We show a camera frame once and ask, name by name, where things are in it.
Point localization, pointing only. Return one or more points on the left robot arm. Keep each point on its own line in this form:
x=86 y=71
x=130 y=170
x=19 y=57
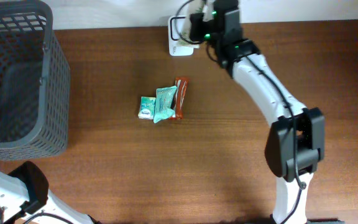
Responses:
x=25 y=196

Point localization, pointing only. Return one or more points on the orange chocolate bar wrapper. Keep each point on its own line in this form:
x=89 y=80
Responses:
x=181 y=83

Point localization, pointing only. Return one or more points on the grey plastic mesh basket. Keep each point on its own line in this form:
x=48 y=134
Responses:
x=34 y=83

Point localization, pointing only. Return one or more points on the small green tissue pack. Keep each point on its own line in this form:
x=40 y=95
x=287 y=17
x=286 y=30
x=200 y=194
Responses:
x=147 y=107

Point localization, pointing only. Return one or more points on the teal wet wipes pack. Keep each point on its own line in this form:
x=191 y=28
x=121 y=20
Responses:
x=164 y=99

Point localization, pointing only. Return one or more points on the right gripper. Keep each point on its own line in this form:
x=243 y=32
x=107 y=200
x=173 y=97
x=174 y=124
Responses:
x=199 y=30

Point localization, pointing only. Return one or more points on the white barcode scanner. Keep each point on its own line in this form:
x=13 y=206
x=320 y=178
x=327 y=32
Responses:
x=175 y=49

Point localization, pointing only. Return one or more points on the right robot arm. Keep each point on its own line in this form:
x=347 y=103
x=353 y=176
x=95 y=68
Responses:
x=295 y=143

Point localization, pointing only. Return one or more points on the white floral cream tube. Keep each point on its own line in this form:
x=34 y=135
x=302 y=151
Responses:
x=194 y=6

